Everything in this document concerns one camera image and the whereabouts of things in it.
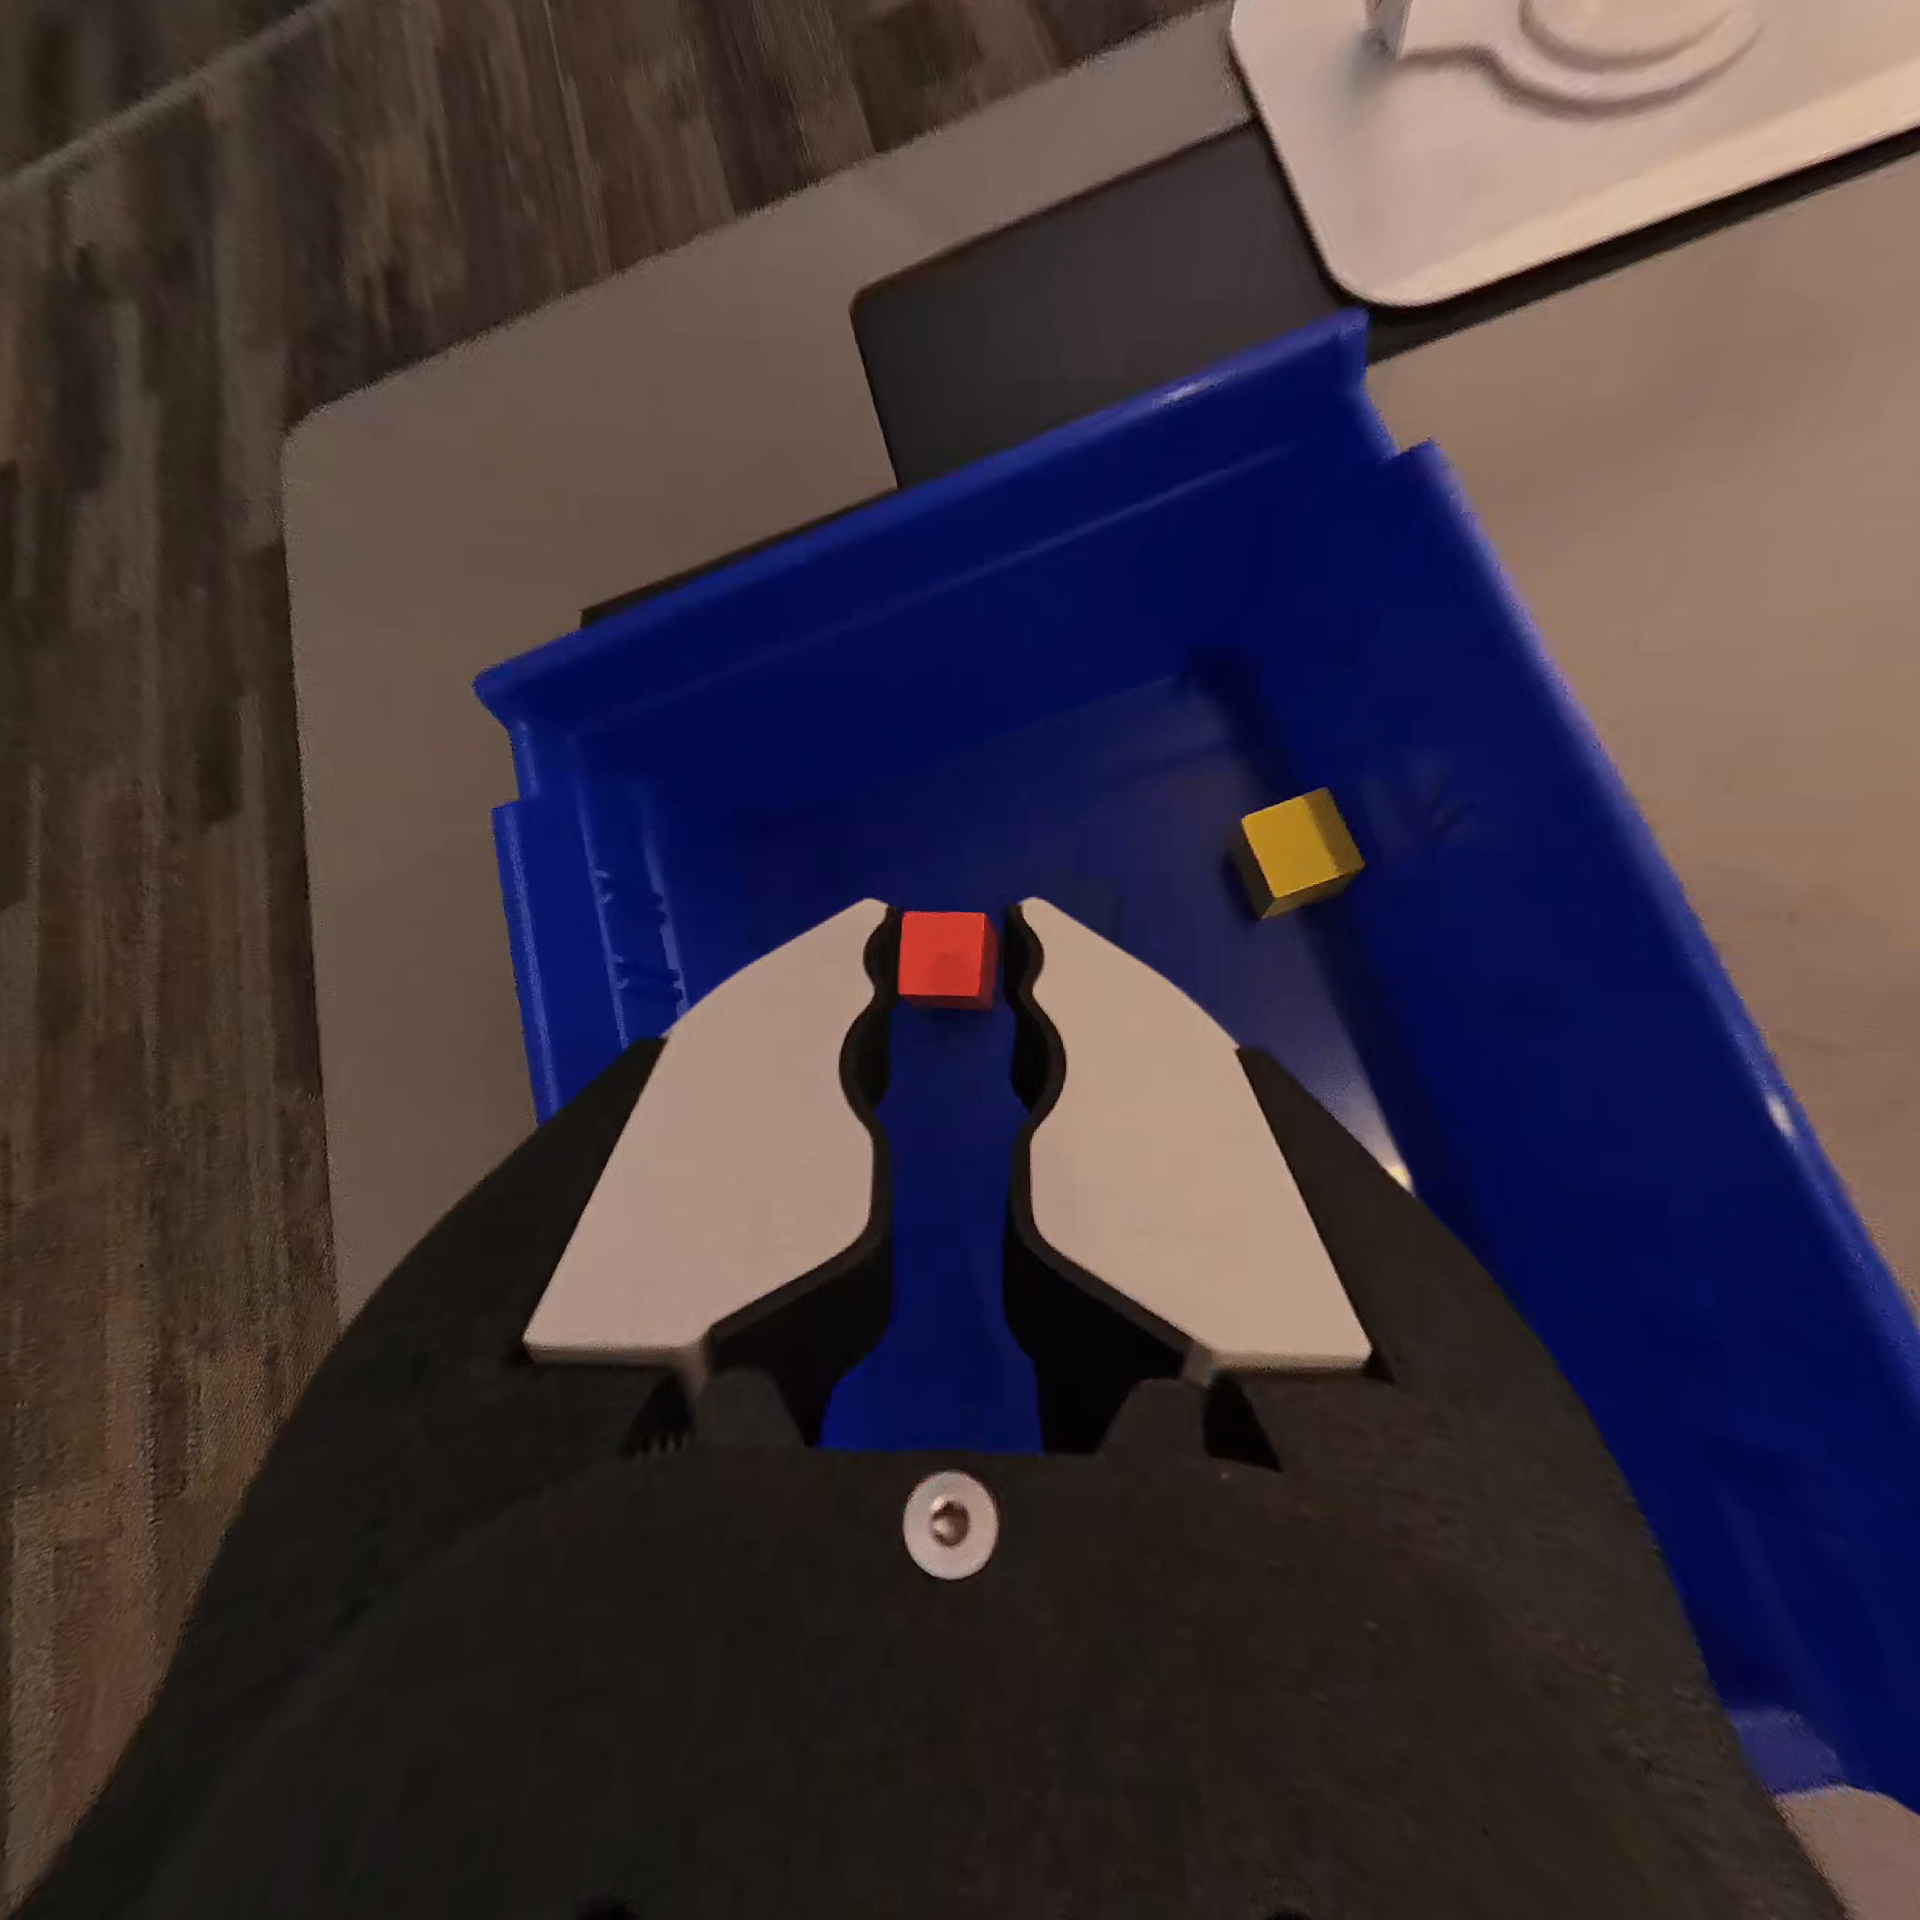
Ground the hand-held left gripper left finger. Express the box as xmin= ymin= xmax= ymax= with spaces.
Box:
xmin=519 ymin=896 xmax=899 ymax=1426

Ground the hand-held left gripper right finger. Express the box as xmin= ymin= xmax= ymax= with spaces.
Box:
xmin=1007 ymin=896 xmax=1378 ymax=1403

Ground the red wooden cube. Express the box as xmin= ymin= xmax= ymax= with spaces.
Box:
xmin=893 ymin=908 xmax=1002 ymax=1010

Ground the yellow wooden cube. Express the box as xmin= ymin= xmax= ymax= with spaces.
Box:
xmin=1227 ymin=786 xmax=1370 ymax=923

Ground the blue plastic storage bin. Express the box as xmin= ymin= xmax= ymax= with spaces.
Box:
xmin=472 ymin=306 xmax=1920 ymax=1806

